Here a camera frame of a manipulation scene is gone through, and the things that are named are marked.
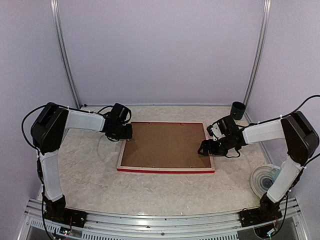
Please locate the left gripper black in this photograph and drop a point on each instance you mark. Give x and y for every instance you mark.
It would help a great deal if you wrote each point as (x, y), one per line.
(128, 135)

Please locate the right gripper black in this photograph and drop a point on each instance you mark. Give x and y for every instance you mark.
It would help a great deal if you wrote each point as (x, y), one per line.
(204, 144)

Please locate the wooden photo frame red edge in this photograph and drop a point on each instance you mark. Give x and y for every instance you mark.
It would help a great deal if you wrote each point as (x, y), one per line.
(165, 170)

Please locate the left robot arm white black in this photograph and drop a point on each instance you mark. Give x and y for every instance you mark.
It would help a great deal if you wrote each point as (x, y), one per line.
(52, 125)

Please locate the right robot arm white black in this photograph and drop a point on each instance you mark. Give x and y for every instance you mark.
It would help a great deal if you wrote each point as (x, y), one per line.
(298, 142)

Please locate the dark green cup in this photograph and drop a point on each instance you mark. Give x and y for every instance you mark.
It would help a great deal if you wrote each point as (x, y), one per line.
(237, 110)

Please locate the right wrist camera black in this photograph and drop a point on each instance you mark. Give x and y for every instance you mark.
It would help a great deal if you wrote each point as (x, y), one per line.
(214, 132)

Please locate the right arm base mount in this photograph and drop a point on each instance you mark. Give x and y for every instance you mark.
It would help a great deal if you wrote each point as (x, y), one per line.
(251, 217)

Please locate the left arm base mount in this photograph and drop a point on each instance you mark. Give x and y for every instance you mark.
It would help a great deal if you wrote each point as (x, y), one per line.
(70, 217)

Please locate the aluminium front rail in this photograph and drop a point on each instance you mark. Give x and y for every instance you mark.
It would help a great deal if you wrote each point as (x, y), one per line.
(112, 226)

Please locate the left aluminium corner post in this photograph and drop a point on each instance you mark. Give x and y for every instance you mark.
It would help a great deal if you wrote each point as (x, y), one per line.
(54, 6)

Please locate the aluminium corner post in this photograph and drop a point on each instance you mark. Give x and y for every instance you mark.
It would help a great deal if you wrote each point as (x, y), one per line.
(54, 6)
(259, 50)

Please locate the right aluminium corner post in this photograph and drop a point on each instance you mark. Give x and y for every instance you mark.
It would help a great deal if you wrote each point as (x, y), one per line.
(259, 50)

